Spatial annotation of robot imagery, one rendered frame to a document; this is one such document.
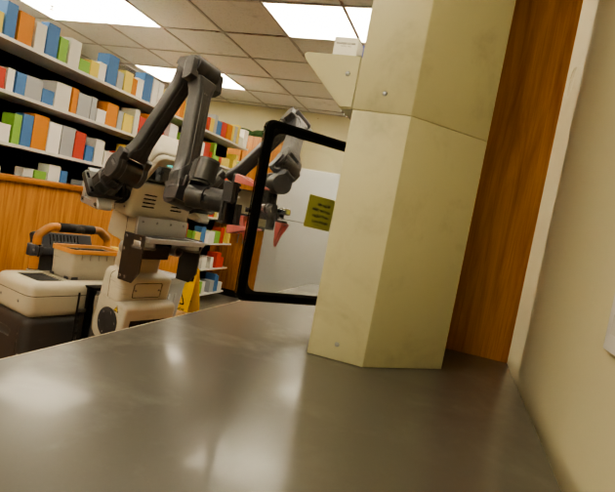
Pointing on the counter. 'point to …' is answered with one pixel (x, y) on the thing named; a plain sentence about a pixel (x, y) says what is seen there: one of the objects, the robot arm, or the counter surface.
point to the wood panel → (512, 177)
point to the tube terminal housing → (409, 181)
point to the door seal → (260, 207)
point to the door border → (254, 208)
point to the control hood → (338, 76)
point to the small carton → (348, 46)
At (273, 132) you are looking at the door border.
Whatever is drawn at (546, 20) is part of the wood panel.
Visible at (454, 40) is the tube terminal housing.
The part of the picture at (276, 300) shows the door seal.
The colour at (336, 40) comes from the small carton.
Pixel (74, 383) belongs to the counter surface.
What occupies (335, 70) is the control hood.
